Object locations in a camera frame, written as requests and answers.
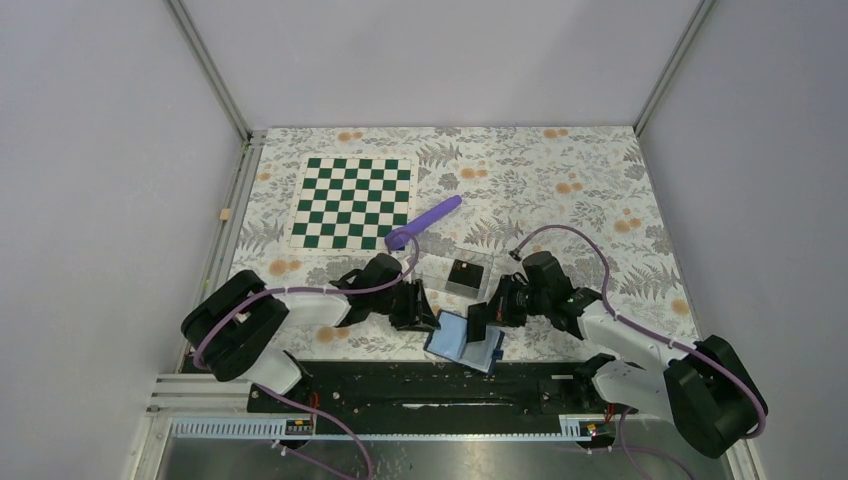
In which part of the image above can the blue leather card holder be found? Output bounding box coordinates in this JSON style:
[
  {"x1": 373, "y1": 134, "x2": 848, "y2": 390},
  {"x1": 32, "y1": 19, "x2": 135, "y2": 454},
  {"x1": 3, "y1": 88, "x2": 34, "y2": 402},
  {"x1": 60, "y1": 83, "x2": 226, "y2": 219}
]
[{"x1": 424, "y1": 311, "x2": 505, "y2": 374}]

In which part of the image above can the white slotted cable duct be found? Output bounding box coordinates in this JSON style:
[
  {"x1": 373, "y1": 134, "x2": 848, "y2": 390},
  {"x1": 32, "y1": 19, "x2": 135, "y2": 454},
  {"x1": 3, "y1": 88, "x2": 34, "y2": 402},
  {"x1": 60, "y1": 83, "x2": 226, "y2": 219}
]
[{"x1": 172, "y1": 417, "x2": 617, "y2": 443}]

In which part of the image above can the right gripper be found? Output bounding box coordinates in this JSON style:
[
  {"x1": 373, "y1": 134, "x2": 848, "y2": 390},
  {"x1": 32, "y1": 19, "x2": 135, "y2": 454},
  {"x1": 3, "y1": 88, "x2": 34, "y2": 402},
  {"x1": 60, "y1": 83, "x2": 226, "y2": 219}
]
[{"x1": 476, "y1": 274, "x2": 551, "y2": 328}]

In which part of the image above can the clear plastic card box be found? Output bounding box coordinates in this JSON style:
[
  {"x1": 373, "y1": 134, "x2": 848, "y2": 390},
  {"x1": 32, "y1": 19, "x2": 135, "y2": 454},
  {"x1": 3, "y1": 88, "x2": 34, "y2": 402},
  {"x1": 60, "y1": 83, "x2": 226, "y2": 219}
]
[{"x1": 414, "y1": 248, "x2": 494, "y2": 302}]

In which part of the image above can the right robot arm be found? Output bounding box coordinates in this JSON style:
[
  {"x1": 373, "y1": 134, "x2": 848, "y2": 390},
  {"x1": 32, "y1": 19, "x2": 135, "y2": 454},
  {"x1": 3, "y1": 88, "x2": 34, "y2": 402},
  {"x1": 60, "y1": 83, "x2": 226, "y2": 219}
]
[{"x1": 467, "y1": 251, "x2": 768, "y2": 458}]

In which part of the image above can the green white chessboard mat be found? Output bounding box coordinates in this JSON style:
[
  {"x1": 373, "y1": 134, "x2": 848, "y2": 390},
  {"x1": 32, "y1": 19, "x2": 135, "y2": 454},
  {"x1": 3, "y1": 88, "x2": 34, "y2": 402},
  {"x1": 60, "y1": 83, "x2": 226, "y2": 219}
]
[{"x1": 281, "y1": 156, "x2": 419, "y2": 255}]

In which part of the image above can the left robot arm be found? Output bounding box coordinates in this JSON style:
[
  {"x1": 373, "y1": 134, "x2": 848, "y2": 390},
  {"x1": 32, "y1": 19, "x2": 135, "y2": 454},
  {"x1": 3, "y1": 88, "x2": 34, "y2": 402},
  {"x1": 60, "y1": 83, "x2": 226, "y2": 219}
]
[{"x1": 180, "y1": 253, "x2": 440, "y2": 411}]

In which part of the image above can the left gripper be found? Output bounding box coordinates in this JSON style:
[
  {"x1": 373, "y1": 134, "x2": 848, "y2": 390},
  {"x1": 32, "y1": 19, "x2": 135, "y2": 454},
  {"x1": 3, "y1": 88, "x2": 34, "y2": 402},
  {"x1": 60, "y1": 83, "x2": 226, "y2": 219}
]
[{"x1": 372, "y1": 279, "x2": 440, "y2": 333}]

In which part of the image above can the purple cylindrical tube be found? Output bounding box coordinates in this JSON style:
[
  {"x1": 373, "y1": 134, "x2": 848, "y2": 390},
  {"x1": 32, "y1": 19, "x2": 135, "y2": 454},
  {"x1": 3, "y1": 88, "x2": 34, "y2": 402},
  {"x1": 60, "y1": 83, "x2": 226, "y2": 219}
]
[{"x1": 384, "y1": 195, "x2": 462, "y2": 250}]

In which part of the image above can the floral tablecloth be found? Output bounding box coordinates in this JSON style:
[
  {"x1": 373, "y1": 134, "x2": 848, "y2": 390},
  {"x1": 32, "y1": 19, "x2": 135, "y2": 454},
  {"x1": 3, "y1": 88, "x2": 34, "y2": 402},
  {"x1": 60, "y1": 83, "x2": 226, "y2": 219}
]
[{"x1": 231, "y1": 126, "x2": 698, "y2": 340}]

